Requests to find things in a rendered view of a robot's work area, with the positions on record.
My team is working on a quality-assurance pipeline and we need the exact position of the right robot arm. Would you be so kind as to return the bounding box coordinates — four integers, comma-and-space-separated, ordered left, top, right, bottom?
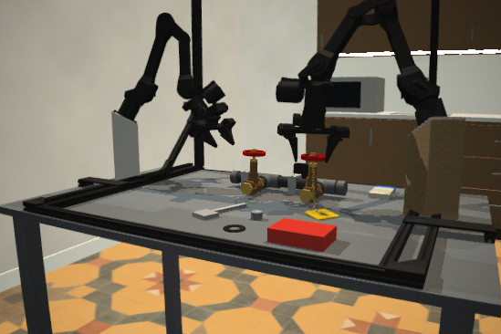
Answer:
114, 13, 228, 122

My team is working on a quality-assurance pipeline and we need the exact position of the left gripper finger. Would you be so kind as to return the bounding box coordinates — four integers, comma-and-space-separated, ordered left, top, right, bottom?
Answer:
325, 136, 343, 163
284, 136, 297, 162

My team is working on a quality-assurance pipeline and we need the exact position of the red rectangular block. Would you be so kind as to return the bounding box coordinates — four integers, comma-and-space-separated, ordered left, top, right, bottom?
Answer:
267, 218, 337, 252

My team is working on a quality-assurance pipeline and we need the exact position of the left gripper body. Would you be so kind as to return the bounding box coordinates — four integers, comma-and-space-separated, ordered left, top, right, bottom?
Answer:
277, 104, 350, 139

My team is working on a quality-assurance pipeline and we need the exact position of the small grey cylinder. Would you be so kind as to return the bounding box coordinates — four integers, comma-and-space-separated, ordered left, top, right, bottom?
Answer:
251, 210, 263, 221

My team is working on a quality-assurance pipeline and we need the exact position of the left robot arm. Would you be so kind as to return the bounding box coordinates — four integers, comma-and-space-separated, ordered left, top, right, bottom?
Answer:
276, 0, 447, 127

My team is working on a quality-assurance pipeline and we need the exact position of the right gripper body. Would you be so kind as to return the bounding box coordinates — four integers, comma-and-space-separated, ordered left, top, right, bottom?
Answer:
188, 106, 236, 138

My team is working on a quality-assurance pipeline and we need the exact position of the grey pipe with red valve handwheels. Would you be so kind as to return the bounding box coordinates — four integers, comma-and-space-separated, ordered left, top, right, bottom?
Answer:
230, 149, 348, 203

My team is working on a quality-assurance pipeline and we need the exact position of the black flat washer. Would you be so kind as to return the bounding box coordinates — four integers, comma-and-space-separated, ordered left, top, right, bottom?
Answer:
224, 224, 245, 233

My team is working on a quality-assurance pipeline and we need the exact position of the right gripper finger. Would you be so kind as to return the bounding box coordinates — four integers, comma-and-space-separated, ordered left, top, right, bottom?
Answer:
195, 125, 217, 148
220, 123, 235, 145

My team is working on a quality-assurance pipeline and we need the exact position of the yellow tag on thin chain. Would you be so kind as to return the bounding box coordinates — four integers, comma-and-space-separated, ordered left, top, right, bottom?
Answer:
304, 174, 339, 221

